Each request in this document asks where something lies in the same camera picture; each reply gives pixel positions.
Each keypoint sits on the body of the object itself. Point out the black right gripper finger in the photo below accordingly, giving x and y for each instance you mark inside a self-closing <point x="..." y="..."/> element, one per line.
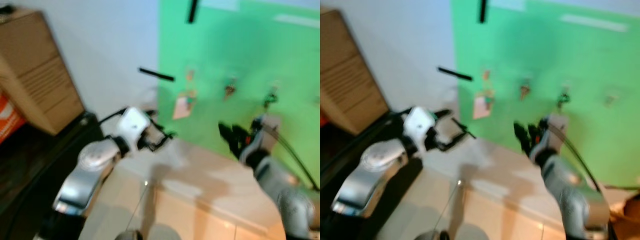
<point x="234" y="148"/>
<point x="520" y="129"/>
<point x="525" y="145"/>
<point x="225" y="131"/>

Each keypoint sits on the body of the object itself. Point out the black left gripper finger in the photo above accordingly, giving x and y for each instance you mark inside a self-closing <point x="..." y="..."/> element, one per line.
<point x="462" y="132"/>
<point x="167" y="136"/>
<point x="152" y="115"/>
<point x="444" y="114"/>

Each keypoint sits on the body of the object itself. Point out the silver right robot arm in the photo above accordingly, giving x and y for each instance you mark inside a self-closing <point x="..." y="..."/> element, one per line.
<point x="280" y="185"/>
<point x="570" y="185"/>

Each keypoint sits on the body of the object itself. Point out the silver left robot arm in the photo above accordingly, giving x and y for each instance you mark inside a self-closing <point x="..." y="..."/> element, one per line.
<point x="367" y="172"/>
<point x="87" y="170"/>

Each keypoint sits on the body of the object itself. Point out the keys with pink tag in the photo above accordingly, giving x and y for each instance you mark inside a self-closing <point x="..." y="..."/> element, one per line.
<point x="183" y="106"/>
<point x="482" y="105"/>

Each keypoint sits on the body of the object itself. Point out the keys with brown fob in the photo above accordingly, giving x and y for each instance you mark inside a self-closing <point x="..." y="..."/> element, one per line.
<point x="524" y="90"/>
<point x="229" y="90"/>

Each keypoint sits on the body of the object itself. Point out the keys with green fob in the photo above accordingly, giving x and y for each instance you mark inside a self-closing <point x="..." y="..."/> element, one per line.
<point x="563" y="98"/>
<point x="271" y="98"/>

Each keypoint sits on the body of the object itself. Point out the pale small key bunch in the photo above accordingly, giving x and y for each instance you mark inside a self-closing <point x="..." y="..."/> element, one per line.
<point x="609" y="98"/>

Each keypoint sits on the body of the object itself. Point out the black side table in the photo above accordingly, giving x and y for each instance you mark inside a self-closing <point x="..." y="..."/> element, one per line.
<point x="345" y="155"/>
<point x="30" y="170"/>

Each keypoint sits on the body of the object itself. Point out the grey robot leg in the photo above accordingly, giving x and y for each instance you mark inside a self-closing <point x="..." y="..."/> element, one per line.
<point x="432" y="235"/>
<point x="128" y="235"/>

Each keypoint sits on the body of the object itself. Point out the brown cardboard box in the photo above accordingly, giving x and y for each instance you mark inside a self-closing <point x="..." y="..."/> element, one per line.
<point x="347" y="82"/>
<point x="35" y="75"/>

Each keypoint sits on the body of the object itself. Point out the brown wooden furniture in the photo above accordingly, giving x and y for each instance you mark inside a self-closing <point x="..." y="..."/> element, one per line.
<point x="625" y="215"/>

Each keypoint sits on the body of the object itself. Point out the wide white tape patch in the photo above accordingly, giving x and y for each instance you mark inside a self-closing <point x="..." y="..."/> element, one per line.
<point x="220" y="4"/>
<point x="507" y="4"/>

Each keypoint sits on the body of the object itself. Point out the long white tape strip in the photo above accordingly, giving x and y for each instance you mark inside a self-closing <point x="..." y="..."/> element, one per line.
<point x="297" y="20"/>
<point x="594" y="22"/>

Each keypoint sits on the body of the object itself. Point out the orange printed package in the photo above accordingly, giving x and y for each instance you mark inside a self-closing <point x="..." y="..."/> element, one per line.
<point x="7" y="120"/>

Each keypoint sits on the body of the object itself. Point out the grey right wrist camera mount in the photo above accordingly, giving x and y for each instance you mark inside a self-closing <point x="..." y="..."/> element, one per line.
<point x="552" y="130"/>
<point x="262" y="131"/>

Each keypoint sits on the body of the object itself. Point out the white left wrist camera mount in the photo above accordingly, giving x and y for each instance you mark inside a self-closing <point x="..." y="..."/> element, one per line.
<point x="132" y="124"/>
<point x="419" y="124"/>

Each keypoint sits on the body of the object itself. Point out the long black wall strip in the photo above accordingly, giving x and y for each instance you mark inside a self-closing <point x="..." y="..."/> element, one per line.
<point x="156" y="74"/>
<point x="455" y="74"/>

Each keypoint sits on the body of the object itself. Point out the green wall board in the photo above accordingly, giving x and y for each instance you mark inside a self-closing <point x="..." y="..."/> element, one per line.
<point x="240" y="50"/>
<point x="560" y="55"/>

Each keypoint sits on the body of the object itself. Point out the short black wall strip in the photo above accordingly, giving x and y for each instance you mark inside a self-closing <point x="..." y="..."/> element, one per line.
<point x="192" y="11"/>
<point x="483" y="11"/>

